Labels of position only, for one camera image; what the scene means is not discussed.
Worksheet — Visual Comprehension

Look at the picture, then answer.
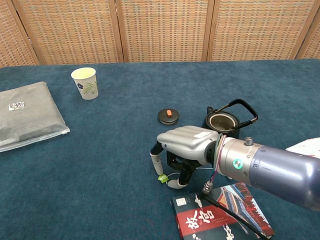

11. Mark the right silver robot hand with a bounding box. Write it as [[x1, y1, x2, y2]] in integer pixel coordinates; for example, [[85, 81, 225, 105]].
[[149, 125, 222, 190]]

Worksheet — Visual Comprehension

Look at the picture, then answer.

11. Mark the grey tea bag green tag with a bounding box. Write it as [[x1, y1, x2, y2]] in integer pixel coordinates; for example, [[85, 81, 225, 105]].
[[157, 166, 232, 184]]

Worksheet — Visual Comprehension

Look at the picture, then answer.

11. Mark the black teapot lid orange knob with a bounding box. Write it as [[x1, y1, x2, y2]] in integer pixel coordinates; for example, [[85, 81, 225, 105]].
[[157, 108, 180, 126]]

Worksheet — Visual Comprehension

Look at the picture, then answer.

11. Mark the black red printed book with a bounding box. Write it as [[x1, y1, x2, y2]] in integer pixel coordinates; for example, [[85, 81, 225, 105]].
[[171, 181, 276, 240]]

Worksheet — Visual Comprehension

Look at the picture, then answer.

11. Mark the blue carpet table cloth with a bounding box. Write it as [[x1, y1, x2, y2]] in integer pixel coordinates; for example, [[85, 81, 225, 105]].
[[0, 58, 320, 240]]

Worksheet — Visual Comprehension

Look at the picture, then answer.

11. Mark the white floral paper cup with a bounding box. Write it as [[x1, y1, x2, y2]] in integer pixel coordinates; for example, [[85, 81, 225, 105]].
[[70, 67, 99, 101]]

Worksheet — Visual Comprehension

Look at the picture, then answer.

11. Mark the woven wicker folding screen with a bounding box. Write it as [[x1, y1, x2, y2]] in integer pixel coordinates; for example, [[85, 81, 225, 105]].
[[0, 0, 320, 67]]

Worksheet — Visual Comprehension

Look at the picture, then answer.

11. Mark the white pink cloth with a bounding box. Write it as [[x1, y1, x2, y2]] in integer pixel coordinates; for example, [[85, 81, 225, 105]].
[[285, 137, 320, 159]]

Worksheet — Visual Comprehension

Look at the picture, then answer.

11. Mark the grey plastic zip package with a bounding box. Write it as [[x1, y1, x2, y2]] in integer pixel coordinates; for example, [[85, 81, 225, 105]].
[[0, 81, 71, 153]]

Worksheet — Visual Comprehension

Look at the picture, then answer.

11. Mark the black teapot with handle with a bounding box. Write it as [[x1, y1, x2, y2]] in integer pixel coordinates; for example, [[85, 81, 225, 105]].
[[201, 98, 259, 140]]

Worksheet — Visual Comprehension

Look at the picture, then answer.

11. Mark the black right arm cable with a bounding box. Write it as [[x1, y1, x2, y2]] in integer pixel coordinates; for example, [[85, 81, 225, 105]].
[[199, 172, 270, 240]]

